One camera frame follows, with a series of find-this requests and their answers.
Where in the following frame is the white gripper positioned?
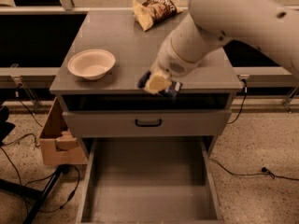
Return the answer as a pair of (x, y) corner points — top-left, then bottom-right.
(144, 35), (206, 94)

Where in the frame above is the dark blue rxbar wrapper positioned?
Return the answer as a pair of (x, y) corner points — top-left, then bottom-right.
(137, 70), (182, 102)

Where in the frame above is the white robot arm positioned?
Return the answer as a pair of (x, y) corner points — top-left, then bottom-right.
(138, 0), (299, 94)

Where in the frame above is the closed grey drawer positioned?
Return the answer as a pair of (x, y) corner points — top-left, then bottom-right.
(63, 110), (231, 138)

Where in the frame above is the open grey lower drawer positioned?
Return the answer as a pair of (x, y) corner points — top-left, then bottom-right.
(76, 137), (224, 224)

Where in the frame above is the white paper bowl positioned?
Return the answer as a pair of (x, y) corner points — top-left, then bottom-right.
(67, 49), (116, 80)

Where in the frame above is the brown chip bag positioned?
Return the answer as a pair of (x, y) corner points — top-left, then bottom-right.
(132, 0), (182, 32)

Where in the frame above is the cardboard box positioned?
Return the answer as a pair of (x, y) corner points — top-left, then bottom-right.
(39, 99), (88, 165)

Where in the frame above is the black tripod stand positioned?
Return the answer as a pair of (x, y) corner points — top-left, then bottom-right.
(0, 164), (70, 224)

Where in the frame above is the black drawer handle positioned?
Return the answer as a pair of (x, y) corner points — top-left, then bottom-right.
(135, 119), (163, 128)

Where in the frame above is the black cable at cabinet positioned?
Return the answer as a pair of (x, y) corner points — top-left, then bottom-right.
(226, 77), (248, 125)

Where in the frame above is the black floor cable right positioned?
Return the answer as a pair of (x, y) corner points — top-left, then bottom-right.
(208, 157), (299, 182)

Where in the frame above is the black floor cable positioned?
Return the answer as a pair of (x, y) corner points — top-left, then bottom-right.
(208, 157), (299, 182)
(0, 133), (81, 215)

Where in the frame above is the black floor cable left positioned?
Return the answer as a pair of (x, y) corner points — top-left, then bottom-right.
(0, 133), (81, 215)

